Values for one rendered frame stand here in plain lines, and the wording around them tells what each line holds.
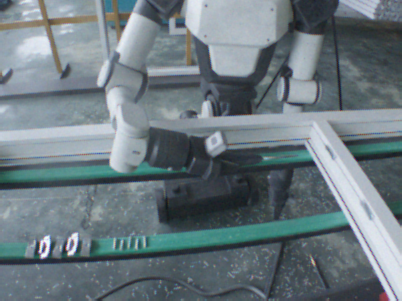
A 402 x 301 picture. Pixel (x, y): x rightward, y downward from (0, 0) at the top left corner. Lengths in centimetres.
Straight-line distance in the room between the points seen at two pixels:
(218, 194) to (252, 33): 99
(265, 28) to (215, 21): 13
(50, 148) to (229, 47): 56
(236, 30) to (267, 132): 30
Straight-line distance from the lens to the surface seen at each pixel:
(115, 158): 60
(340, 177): 76
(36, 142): 83
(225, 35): 74
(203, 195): 151
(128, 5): 426
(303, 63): 87
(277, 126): 81
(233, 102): 86
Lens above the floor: 140
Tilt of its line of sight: 42 degrees down
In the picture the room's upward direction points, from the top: 3 degrees clockwise
